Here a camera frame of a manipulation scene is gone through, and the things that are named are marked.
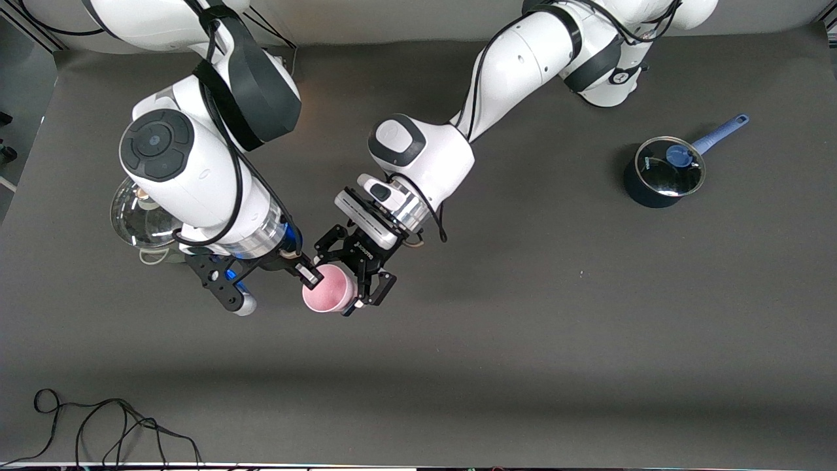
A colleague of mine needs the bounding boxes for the black right base cables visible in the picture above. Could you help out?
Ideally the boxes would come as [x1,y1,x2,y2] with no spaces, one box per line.
[248,7,298,66]

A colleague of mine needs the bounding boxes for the black frame rail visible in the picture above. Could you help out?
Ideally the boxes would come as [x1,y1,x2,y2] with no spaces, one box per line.
[0,13,58,53]

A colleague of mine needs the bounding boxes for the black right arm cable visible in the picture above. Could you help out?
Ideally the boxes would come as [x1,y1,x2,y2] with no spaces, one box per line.
[172,0,303,264]

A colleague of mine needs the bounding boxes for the thin black loose cable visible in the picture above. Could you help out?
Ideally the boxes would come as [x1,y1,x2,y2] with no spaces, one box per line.
[0,389,203,466]

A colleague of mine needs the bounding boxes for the pink plastic cup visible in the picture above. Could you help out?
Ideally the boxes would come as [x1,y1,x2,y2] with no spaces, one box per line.
[302,264,360,315]

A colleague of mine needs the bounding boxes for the grey stock pot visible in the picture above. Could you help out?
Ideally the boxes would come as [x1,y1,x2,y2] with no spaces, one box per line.
[110,177,190,266]

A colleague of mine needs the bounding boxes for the glass lid with blue knob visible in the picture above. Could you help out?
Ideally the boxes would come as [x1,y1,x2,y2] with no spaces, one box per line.
[636,136,707,198]

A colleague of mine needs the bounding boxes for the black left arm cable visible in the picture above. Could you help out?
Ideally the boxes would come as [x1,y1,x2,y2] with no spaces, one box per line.
[384,0,682,244]

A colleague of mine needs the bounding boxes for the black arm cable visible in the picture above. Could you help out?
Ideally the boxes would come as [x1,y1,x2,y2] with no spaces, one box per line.
[172,0,303,264]
[384,0,682,244]

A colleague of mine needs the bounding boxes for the glass lid with wooden knob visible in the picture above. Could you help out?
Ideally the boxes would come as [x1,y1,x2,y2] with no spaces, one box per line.
[110,177,184,249]

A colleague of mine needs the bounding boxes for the black background stand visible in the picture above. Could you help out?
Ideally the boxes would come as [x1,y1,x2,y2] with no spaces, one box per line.
[0,111,18,164]

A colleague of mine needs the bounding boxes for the dark grey table mat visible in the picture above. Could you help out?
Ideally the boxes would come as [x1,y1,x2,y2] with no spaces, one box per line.
[0,26,837,466]

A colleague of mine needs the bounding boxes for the dark blue saucepan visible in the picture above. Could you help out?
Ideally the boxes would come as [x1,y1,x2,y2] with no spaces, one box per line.
[623,114,750,209]

